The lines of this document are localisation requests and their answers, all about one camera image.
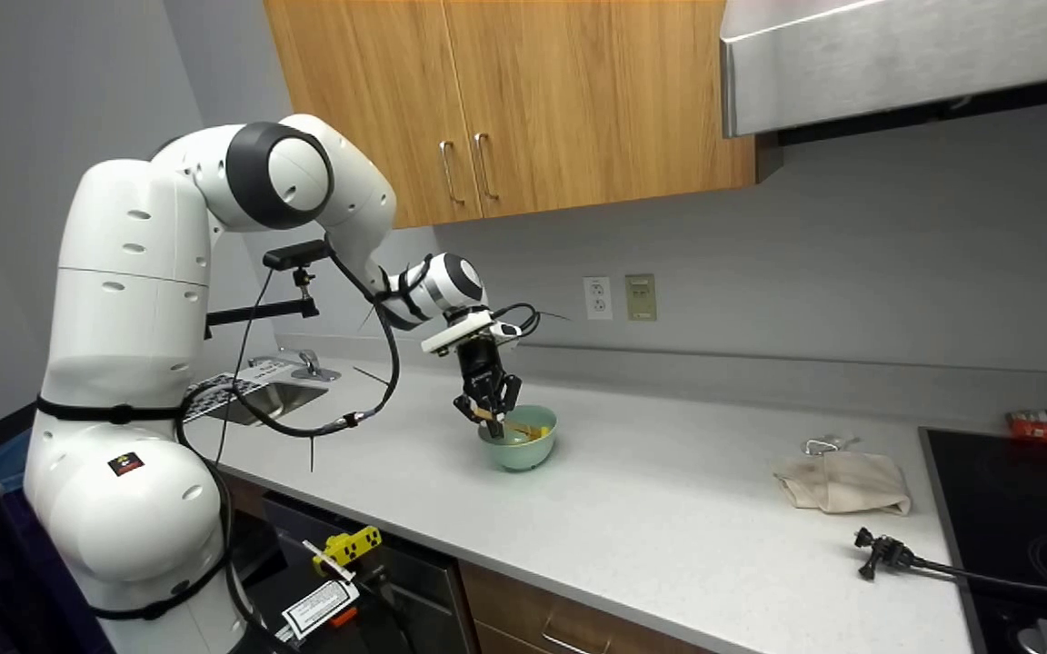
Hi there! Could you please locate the light blue bowl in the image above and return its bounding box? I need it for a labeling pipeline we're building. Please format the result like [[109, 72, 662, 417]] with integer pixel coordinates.
[[475, 403, 560, 476]]

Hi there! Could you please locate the black camera on boom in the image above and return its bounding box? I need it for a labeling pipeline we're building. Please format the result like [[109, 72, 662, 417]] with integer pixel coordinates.
[[205, 235, 335, 343]]

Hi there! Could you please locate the dark blue cart post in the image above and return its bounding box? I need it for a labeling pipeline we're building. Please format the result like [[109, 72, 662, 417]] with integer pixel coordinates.
[[0, 394, 115, 654]]

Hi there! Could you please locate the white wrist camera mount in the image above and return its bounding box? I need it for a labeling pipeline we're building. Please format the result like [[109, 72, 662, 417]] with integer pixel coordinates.
[[418, 303, 544, 355]]

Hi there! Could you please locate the clear plastic wrapper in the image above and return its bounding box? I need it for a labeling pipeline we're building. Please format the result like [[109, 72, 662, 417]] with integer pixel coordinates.
[[805, 431, 864, 463]]

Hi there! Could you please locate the grey grid drying mat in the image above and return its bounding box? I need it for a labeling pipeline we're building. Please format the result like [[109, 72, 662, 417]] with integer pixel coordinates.
[[183, 373, 244, 420]]

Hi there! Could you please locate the steel kitchen sink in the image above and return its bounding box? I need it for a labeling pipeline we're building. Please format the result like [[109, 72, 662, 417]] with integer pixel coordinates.
[[199, 379, 332, 428]]

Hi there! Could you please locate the stainless steel range hood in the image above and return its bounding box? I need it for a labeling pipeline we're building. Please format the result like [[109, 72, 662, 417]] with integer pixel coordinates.
[[715, 0, 1047, 150]]

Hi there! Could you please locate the beige crumpled cloth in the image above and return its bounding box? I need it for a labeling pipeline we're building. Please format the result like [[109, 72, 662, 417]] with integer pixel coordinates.
[[770, 447, 915, 520]]

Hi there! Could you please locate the wooden wall cabinet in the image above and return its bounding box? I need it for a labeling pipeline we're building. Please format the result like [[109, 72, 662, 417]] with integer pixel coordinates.
[[263, 0, 783, 233]]

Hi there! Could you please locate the white labelled box device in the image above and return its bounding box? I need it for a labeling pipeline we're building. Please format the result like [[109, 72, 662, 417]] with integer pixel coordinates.
[[278, 577, 368, 642]]

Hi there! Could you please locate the black dishwasher front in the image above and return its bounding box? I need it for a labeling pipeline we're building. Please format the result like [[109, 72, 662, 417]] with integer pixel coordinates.
[[263, 488, 479, 654]]

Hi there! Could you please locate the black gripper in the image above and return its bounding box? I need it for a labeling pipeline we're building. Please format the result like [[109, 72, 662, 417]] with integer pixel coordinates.
[[452, 337, 522, 443]]

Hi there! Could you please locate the chrome sink faucet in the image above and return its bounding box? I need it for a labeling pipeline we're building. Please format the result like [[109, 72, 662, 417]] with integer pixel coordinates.
[[263, 349, 341, 388]]

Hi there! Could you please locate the white wall power outlet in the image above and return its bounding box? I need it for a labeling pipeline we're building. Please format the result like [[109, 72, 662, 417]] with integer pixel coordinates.
[[582, 277, 614, 322]]

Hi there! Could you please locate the metal cabinet door handle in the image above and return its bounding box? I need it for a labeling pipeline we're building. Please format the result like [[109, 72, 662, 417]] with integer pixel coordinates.
[[438, 137, 471, 212], [471, 128, 505, 207]]

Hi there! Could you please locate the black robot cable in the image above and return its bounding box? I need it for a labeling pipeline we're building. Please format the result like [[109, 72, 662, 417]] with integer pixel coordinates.
[[175, 259, 407, 443]]

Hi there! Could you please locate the wooden drawer front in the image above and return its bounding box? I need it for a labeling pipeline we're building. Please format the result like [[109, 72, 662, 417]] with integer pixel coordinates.
[[463, 558, 720, 654]]

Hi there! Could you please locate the black glass cooktop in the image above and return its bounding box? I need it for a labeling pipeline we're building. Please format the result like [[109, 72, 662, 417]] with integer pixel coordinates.
[[915, 426, 1047, 654]]

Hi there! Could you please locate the small red object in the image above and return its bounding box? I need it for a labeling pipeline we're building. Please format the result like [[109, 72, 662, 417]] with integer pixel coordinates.
[[1003, 412, 1047, 449]]

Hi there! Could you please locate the yellow power strip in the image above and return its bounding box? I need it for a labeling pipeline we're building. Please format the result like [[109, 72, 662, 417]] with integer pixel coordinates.
[[310, 524, 384, 574]]

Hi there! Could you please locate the small metal object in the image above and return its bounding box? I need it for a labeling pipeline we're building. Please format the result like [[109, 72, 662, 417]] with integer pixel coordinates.
[[1012, 615, 1047, 654]]

